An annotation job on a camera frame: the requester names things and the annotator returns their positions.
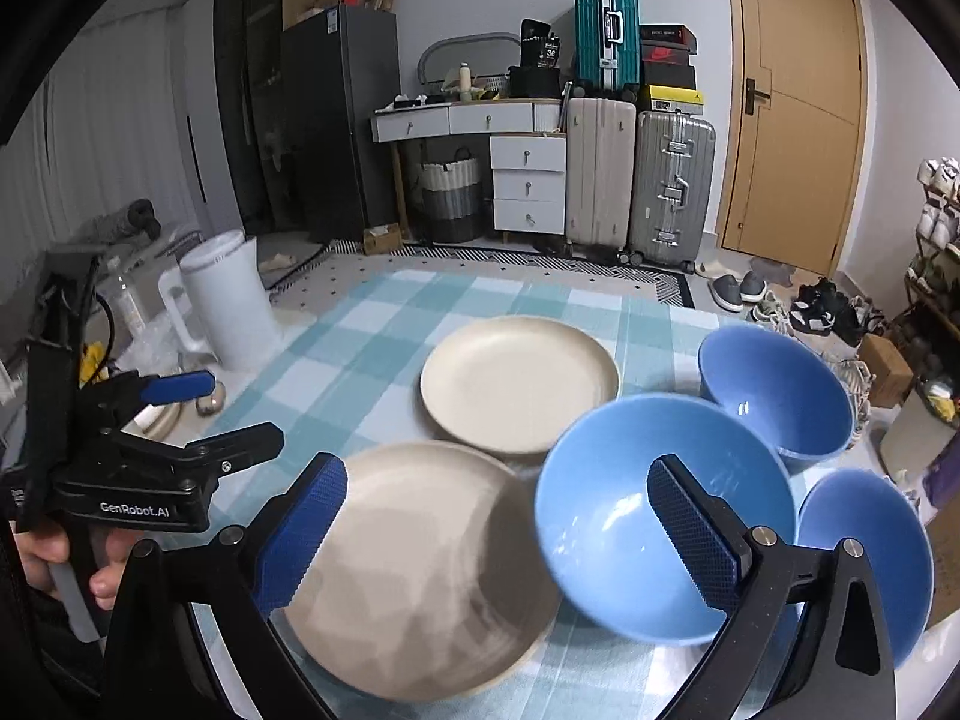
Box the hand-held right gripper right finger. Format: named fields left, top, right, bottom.
left=646, top=454, right=901, bottom=720

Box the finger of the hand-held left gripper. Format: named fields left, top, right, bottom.
left=79, top=370, right=219, bottom=458
left=120, top=422, right=287, bottom=477

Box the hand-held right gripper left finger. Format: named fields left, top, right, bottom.
left=105, top=452, right=350, bottom=720

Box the blue bowl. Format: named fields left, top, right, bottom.
left=535, top=392, right=797, bottom=646
left=797, top=467, right=935, bottom=672
left=697, top=326, right=856, bottom=475

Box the cream plate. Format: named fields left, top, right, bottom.
left=283, top=441, right=563, bottom=698
left=420, top=315, right=622, bottom=457

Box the person's left hand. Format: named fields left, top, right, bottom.
left=16, top=529, right=134, bottom=612

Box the white kettle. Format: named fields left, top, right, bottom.
left=157, top=231, right=284, bottom=372

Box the clear plastic bottle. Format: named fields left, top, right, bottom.
left=105, top=259, right=149, bottom=332

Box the grey rolled mat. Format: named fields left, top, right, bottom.
left=71, top=199, right=163, bottom=242

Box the white striped sneaker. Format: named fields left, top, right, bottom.
left=754, top=289, right=796, bottom=325

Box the black white sneaker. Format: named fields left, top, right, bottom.
left=787, top=298, right=833, bottom=336

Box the small cardboard box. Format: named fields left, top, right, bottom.
left=859, top=334, right=916, bottom=407

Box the white curtain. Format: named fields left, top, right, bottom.
left=0, top=4, right=215, bottom=245

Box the black shoe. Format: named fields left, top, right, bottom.
left=821, top=281, right=875, bottom=346

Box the grey door mat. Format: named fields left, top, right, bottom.
left=750, top=255, right=797, bottom=290

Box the black fridge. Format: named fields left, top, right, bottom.
left=281, top=4, right=402, bottom=245

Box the dark tall cabinet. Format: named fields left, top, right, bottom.
left=214, top=0, right=290, bottom=237

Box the woven laundry basket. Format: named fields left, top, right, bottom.
left=418, top=154, right=482, bottom=245

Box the silver suitcase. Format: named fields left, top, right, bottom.
left=628, top=111, right=717, bottom=271

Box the beige suitcase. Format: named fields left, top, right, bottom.
left=564, top=96, right=638, bottom=260

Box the white dresser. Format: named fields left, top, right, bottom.
left=373, top=97, right=569, bottom=237

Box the wooden door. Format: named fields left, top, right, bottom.
left=716, top=0, right=871, bottom=276

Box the grey oval tub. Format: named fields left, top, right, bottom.
left=418, top=31, right=522, bottom=89

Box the black shoe box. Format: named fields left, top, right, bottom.
left=643, top=62, right=695, bottom=89
left=640, top=24, right=698, bottom=50

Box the black storage basket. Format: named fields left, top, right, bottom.
left=508, top=66, right=565, bottom=100

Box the black printed bag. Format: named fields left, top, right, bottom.
left=520, top=17, right=563, bottom=70

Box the teal suitcase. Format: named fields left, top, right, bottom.
left=574, top=0, right=642, bottom=98

